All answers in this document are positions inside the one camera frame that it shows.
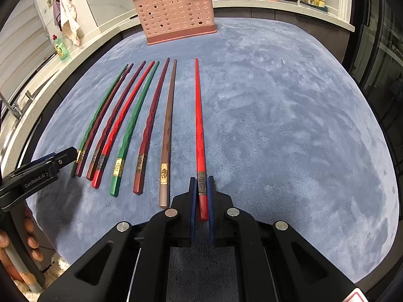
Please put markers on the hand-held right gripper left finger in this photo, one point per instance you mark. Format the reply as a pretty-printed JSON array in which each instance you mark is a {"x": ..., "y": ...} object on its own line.
[{"x": 192, "y": 214}]

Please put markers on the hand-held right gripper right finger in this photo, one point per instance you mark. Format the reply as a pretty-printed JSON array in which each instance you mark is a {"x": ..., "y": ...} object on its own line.
[{"x": 212, "y": 214}]

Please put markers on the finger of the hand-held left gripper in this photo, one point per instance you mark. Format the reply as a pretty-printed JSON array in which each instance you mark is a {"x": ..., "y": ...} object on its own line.
[
  {"x": 39, "y": 159},
  {"x": 64, "y": 157}
]

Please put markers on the green chopstick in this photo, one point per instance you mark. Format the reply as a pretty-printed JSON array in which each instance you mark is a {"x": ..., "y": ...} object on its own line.
[
  {"x": 74, "y": 169},
  {"x": 115, "y": 185}
]

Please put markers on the dark red chopstick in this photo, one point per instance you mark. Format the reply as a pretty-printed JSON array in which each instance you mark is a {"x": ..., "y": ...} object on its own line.
[
  {"x": 91, "y": 170},
  {"x": 80, "y": 168},
  {"x": 138, "y": 182}
]

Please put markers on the brown chopstick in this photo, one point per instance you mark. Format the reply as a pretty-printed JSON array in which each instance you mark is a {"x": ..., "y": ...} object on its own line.
[{"x": 163, "y": 192}]

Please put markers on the pink perforated utensil basket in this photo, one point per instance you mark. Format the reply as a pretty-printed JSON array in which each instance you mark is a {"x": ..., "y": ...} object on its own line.
[{"x": 176, "y": 15}]

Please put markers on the person's left hand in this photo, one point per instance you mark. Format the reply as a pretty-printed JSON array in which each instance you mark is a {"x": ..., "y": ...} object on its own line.
[{"x": 33, "y": 242}]

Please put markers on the steel faucet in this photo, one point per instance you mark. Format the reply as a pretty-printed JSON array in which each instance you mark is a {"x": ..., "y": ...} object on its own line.
[{"x": 14, "y": 107}]

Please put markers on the cream fluffy rug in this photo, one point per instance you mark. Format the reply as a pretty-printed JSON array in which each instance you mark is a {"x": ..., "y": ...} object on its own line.
[{"x": 56, "y": 265}]

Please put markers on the green dish soap bottle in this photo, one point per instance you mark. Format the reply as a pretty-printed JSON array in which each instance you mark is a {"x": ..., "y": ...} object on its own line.
[{"x": 61, "y": 50}]

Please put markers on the blue fleece mat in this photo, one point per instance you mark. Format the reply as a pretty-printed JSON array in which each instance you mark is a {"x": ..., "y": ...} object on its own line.
[{"x": 283, "y": 132}]

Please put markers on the white window blind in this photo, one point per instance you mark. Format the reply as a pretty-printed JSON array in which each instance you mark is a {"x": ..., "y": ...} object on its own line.
[{"x": 22, "y": 47}]

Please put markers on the white hanging towel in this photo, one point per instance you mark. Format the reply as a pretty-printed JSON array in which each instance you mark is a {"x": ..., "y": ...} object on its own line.
[{"x": 70, "y": 15}]

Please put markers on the purple hanging cloth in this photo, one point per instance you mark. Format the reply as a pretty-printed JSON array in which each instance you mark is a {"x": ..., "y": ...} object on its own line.
[{"x": 56, "y": 12}]

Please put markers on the dark glass door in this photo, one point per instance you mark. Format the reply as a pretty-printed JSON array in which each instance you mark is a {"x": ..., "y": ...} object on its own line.
[{"x": 377, "y": 53}]

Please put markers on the beige wall hook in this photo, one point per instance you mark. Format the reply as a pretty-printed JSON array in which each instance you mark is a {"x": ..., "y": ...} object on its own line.
[{"x": 49, "y": 2}]

